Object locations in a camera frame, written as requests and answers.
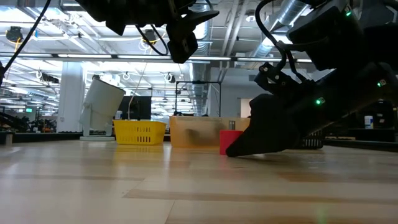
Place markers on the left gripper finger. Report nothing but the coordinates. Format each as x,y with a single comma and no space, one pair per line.
199,21

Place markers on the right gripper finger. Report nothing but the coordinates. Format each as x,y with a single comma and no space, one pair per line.
273,130

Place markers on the small red block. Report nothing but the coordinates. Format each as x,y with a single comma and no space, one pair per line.
228,141

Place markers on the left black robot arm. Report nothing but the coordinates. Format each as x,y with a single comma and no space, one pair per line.
130,12

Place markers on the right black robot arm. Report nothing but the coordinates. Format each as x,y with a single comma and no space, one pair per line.
329,34

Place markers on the orange translucent bin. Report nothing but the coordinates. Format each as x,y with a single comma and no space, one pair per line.
199,132

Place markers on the white container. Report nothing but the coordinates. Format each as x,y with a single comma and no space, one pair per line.
368,122

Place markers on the black plastic basket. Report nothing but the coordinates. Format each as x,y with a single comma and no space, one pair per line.
314,141

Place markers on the black partition panel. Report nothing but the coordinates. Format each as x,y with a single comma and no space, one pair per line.
384,116

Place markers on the black monitor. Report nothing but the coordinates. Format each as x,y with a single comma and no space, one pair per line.
140,107

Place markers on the clear measuring cup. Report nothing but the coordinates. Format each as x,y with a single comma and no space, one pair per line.
101,104

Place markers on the yellow plastic basket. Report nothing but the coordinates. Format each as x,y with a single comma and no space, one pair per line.
140,132

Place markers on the white square column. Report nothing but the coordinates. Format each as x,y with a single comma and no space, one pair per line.
70,102

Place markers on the black ceiling device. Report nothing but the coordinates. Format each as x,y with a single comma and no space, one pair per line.
14,34

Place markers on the silver ventilation duct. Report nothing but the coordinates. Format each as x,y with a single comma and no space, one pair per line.
203,40

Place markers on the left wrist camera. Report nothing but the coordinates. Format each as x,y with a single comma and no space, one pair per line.
183,46

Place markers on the black frame stand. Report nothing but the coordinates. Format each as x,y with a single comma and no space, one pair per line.
199,82

